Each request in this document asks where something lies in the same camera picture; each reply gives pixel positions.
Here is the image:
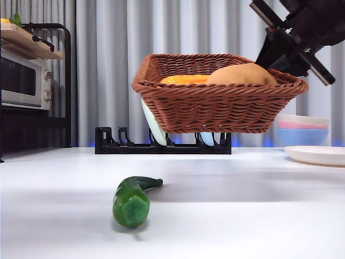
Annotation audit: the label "tan potato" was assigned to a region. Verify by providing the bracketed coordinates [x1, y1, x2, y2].
[206, 63, 278, 86]

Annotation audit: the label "brown wicker basket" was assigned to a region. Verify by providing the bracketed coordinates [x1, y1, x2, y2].
[131, 53, 309, 135]

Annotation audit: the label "orange-yellow corn cob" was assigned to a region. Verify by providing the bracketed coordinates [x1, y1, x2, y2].
[160, 74, 210, 84]

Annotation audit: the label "green cucumber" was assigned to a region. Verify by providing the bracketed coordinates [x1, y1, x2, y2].
[112, 175, 164, 227]

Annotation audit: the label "pink bowl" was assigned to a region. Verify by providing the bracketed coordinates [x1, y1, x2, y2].
[277, 120, 329, 131]

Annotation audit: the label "blue bowl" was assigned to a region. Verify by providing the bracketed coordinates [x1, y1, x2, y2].
[277, 128, 329, 148]

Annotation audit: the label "white flat plate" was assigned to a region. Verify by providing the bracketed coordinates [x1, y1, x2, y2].
[284, 145, 345, 167]

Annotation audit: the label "pale blue plate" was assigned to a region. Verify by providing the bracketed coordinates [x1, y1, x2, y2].
[199, 131, 215, 146]

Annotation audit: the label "pale green plate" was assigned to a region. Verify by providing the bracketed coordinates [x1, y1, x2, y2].
[141, 98, 167, 146]

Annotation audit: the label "grey pleated curtain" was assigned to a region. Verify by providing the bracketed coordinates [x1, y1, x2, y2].
[0, 0, 345, 148]

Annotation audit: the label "black dish rack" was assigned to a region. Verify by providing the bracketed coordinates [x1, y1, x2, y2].
[94, 126, 232, 155]

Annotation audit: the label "green leaves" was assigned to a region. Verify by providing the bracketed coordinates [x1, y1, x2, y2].
[9, 12, 24, 28]

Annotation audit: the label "cream toaster oven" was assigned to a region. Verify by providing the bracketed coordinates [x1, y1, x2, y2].
[0, 51, 53, 111]

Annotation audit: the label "black metal shelf frame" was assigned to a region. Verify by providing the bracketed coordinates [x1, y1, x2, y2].
[0, 23, 72, 162]

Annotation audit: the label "wooden board with black handle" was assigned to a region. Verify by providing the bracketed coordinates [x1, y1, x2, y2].
[0, 22, 65, 59]

